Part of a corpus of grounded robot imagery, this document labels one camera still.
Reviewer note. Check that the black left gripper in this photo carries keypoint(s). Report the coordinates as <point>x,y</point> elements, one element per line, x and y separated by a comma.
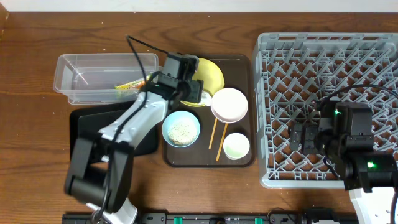
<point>193,91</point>

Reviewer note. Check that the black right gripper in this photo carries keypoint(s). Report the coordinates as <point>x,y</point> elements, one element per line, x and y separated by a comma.
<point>310,131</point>

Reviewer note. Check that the green yellow snack wrapper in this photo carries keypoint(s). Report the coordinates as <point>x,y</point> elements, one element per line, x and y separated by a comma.
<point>131,85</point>

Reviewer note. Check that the yellow round plate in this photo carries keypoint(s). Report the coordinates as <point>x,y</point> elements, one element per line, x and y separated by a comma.
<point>212,77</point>

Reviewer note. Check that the light blue bowl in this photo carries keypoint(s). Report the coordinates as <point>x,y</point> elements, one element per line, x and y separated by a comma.
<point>176,116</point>

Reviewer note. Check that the wooden chopstick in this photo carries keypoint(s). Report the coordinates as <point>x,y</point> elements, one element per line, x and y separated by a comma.
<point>221,142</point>
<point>213,133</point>

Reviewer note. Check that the pink shallow bowl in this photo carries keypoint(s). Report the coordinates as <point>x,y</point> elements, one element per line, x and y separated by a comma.
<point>229,105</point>

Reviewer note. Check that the white cup green inside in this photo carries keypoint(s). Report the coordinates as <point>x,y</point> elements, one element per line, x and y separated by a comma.
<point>236,146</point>

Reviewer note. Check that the white tissue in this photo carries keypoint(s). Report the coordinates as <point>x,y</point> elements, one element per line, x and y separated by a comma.
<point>205,99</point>

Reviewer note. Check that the pile of rice grains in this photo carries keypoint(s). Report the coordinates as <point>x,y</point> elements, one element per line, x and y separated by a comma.
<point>182,132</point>

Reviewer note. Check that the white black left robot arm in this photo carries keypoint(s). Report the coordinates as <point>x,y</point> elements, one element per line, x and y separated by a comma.
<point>100,170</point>

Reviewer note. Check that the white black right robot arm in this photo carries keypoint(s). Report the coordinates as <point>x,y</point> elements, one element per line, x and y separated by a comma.
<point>369,176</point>

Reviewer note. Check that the clear plastic waste bin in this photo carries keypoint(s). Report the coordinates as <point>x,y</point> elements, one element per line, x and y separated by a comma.
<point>89,79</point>

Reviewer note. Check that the grey plastic dishwasher rack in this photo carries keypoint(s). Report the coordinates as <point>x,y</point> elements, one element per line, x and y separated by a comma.
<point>294,70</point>

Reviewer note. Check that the black waste tray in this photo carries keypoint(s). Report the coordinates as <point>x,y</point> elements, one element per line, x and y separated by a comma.
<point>91,119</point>

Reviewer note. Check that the dark brown serving tray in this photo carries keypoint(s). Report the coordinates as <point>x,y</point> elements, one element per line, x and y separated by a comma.
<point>237,74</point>

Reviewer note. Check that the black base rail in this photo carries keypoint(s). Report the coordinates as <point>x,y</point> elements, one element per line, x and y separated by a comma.
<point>275,216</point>

